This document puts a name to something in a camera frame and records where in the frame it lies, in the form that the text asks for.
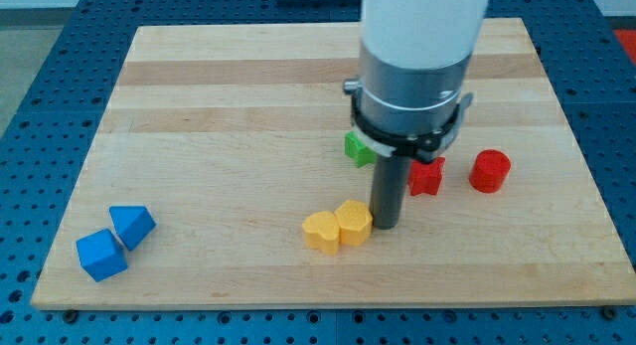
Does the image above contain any yellow heart block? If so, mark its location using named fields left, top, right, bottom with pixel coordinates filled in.
left=302, top=211, right=340, bottom=256

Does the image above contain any red star block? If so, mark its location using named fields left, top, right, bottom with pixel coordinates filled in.
left=407, top=157, right=445, bottom=196

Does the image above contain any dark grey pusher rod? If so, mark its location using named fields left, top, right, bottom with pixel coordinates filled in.
left=370, top=156, right=411, bottom=230

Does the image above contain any yellow hexagon block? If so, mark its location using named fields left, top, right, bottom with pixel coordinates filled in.
left=335, top=200, right=373, bottom=246

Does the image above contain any wooden board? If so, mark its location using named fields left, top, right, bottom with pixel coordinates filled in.
left=31, top=18, right=635, bottom=310

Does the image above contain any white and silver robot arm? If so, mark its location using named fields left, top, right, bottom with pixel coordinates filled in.
left=345, top=0, right=489, bottom=163

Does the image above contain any green star block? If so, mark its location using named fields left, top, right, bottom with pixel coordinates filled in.
left=344, top=131, right=376, bottom=168

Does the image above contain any blue perforated table plate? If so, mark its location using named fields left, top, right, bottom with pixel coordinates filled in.
left=1, top=0, right=635, bottom=344

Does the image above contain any red cylinder block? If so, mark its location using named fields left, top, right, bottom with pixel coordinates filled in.
left=469, top=149, right=512, bottom=193

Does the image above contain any blue triangle block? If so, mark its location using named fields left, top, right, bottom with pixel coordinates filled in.
left=109, top=206, right=156, bottom=251

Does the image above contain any blue cube block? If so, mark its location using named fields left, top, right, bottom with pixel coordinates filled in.
left=76, top=229, right=128, bottom=282

